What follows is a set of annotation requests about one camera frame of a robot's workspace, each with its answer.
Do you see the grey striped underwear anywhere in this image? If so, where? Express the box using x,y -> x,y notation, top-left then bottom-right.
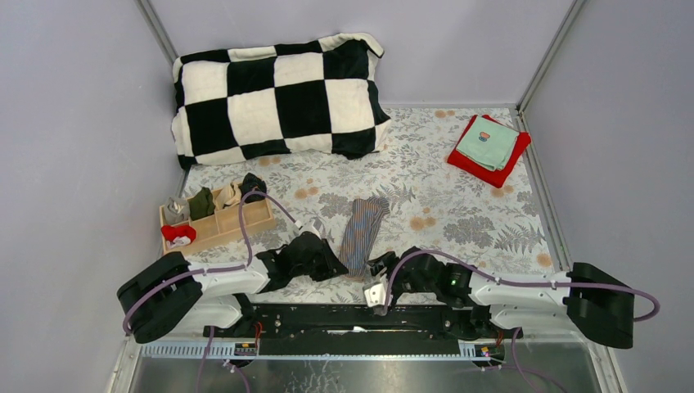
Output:
339,196 -> 390,279

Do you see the wooden divided organizer box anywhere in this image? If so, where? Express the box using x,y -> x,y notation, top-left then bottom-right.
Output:
159,200 -> 277,256

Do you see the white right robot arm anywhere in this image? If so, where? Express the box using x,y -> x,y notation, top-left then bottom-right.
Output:
363,247 -> 635,349

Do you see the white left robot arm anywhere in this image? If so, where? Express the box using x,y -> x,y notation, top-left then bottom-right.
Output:
116,232 -> 348,344

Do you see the floral patterned bed sheet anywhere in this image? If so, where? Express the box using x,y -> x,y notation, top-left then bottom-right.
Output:
182,108 -> 556,275

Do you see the beige rolled sock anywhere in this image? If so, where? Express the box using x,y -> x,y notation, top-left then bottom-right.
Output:
214,183 -> 241,210

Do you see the dark green rolled sock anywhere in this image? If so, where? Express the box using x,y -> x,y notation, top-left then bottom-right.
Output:
188,187 -> 215,221

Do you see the red folded garment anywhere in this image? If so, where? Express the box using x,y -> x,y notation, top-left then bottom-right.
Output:
447,115 -> 531,187

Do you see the grey rolled sock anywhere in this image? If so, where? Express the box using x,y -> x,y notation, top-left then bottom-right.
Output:
163,197 -> 190,225

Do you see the red rolled sock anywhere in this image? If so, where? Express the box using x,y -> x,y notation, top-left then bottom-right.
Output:
160,224 -> 197,249

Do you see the mint green folded cloth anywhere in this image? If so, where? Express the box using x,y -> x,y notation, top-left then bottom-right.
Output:
455,117 -> 520,171

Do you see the black white checkered pillow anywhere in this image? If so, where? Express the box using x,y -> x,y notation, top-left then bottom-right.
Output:
171,33 -> 390,169

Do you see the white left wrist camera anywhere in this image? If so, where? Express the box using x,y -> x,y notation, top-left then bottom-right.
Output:
294,219 -> 321,238

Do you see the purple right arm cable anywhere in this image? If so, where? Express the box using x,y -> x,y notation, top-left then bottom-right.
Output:
381,249 -> 661,393

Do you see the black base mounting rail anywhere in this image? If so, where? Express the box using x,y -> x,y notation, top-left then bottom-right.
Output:
203,303 -> 515,356

